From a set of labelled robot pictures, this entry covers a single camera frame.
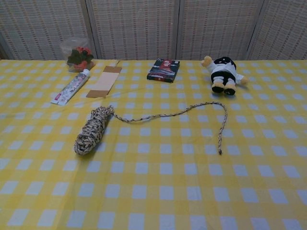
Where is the beige black braided rope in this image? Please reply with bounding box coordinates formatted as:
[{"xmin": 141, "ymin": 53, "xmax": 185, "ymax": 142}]
[{"xmin": 73, "ymin": 102, "xmax": 228, "ymax": 157}]

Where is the dark box with red print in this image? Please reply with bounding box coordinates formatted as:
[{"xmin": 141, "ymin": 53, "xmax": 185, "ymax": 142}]
[{"xmin": 146, "ymin": 58, "xmax": 181, "ymax": 84}]

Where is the flat brown cardboard piece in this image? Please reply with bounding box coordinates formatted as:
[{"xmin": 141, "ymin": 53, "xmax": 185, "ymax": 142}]
[{"xmin": 85, "ymin": 66, "xmax": 123, "ymax": 99}]

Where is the yellow white checked tablecloth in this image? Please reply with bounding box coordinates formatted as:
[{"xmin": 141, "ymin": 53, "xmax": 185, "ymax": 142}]
[{"xmin": 0, "ymin": 59, "xmax": 307, "ymax": 230}]

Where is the black white plush toy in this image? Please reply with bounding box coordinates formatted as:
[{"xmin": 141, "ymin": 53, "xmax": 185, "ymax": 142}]
[{"xmin": 201, "ymin": 55, "xmax": 249, "ymax": 96}]

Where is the white floral toothpaste tube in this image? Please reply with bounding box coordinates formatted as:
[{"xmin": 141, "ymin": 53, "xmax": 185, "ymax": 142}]
[{"xmin": 50, "ymin": 69, "xmax": 91, "ymax": 106}]

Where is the clear bag of red items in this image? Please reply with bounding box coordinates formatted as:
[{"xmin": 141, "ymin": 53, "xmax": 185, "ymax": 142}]
[{"xmin": 59, "ymin": 38, "xmax": 98, "ymax": 73}]

